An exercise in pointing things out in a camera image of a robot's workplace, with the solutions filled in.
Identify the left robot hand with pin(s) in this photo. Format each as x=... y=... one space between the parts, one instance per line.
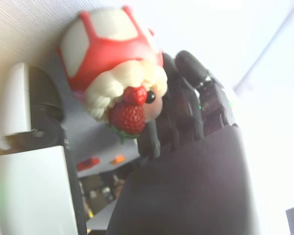
x=186 y=186

